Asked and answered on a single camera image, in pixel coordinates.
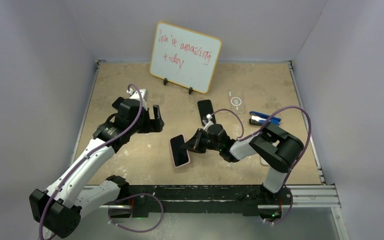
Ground aluminium frame rail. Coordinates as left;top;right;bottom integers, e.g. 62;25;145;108
79;184;342;210

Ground blue black stapler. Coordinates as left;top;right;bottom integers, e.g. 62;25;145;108
248;111;281;126

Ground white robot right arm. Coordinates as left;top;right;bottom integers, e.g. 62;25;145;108
180;122;305;204

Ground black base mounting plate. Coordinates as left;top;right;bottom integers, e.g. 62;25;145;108
108;184;293;220

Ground clear magsafe phone case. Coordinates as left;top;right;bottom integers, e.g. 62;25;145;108
227;89;247;115

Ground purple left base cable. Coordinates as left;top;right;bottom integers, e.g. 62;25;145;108
107;192;164;233

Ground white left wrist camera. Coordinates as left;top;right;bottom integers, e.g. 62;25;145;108
126;88;149;110

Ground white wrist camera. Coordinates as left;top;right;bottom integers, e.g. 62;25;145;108
202;114;215;132
126;88;149;110

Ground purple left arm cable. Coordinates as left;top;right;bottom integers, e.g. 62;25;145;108
38;83;144;240

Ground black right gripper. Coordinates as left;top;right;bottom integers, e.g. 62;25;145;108
182;127;222;154

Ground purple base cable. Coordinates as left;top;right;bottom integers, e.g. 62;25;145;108
107;192;164;233
262;187;296;226

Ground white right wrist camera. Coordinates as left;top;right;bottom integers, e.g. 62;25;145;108
202;114;215;132

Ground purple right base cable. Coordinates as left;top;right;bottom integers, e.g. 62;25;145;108
262;187;296;226

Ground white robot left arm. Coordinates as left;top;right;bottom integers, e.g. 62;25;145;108
29;97;165;240

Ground yellow framed whiteboard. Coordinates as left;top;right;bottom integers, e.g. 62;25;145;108
149;21;222;94

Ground beige phone case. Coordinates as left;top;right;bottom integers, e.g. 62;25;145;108
259;156;270;167

